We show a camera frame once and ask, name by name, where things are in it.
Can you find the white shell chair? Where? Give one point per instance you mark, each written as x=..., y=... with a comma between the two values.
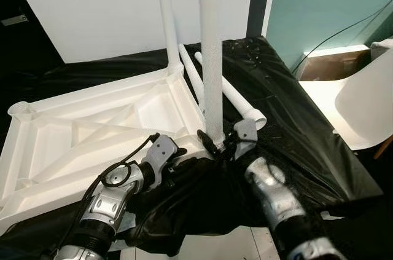
x=362, y=100

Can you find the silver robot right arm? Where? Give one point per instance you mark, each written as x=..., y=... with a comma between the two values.
x=276, y=198

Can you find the small grey metal plate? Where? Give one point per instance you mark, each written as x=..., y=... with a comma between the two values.
x=13, y=19

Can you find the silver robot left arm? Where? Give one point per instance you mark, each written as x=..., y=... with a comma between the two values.
x=110, y=201

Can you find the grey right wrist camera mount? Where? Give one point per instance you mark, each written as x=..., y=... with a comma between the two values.
x=247, y=131

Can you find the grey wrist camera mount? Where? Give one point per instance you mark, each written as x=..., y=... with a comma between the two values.
x=247, y=131
x=161, y=152

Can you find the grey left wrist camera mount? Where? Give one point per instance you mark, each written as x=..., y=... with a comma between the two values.
x=161, y=152

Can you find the white plastic table top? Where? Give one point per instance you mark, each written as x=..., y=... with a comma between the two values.
x=92, y=125

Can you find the white bag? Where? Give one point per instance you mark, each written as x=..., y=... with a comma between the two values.
x=381, y=45

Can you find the large white backdrop panel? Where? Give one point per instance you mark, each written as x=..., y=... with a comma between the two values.
x=92, y=8

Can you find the black table cloth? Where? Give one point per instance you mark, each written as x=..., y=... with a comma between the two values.
x=295, y=118

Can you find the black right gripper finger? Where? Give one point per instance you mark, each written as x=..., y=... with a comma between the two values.
x=207, y=143

